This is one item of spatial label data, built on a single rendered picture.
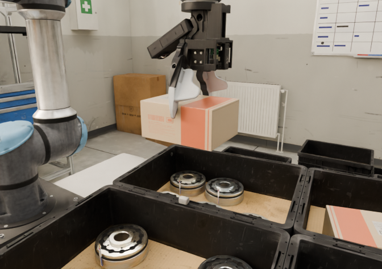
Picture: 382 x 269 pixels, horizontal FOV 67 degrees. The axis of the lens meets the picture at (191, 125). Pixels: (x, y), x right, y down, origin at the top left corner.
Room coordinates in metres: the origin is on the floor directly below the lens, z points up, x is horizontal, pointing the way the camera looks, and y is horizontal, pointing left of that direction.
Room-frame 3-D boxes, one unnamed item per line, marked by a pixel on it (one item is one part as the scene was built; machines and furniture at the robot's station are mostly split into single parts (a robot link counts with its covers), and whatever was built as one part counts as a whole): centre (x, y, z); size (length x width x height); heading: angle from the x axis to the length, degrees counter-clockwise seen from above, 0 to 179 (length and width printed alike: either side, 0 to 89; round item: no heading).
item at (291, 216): (0.65, -0.06, 0.92); 0.40 x 0.30 x 0.02; 64
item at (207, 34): (0.56, -0.02, 1.24); 0.09 x 0.08 x 0.12; 58
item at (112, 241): (0.50, 0.14, 0.86); 0.05 x 0.05 x 0.01
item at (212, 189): (0.72, -0.09, 0.86); 0.10 x 0.10 x 0.01
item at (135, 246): (0.50, 0.14, 0.86); 0.10 x 0.10 x 0.01
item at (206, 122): (0.58, 0.00, 1.09); 0.16 x 0.12 x 0.07; 58
